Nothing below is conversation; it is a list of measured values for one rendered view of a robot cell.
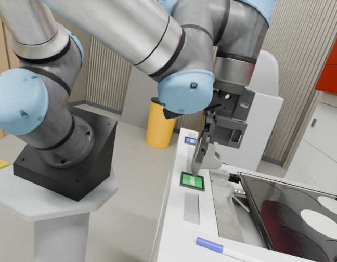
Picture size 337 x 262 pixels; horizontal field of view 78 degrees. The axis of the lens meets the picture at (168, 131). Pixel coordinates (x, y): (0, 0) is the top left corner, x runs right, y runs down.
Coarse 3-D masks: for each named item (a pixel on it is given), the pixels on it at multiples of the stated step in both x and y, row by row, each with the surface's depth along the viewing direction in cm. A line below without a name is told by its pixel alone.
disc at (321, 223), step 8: (304, 216) 55; (312, 216) 56; (320, 216) 57; (312, 224) 53; (320, 224) 54; (328, 224) 54; (336, 224) 55; (320, 232) 50; (328, 232) 51; (336, 232) 52
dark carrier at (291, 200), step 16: (256, 192) 62; (272, 192) 64; (288, 192) 66; (304, 192) 68; (272, 208) 56; (288, 208) 57; (304, 208) 59; (320, 208) 61; (272, 224) 49; (288, 224) 51; (304, 224) 52; (272, 240) 44; (288, 240) 45; (304, 240) 47; (320, 240) 48; (336, 240) 49; (304, 256) 42; (320, 256) 43; (336, 256) 44
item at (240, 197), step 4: (236, 196) 67; (240, 196) 67; (244, 196) 67; (232, 200) 67; (236, 200) 67; (240, 200) 67; (244, 200) 67; (240, 204) 68; (244, 204) 67; (248, 204) 67
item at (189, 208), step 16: (176, 160) 57; (176, 176) 49; (208, 176) 52; (176, 192) 43; (192, 192) 44; (208, 192) 45; (176, 208) 38; (192, 208) 40; (208, 208) 40; (160, 224) 49; (176, 224) 34; (192, 224) 35; (208, 224) 36
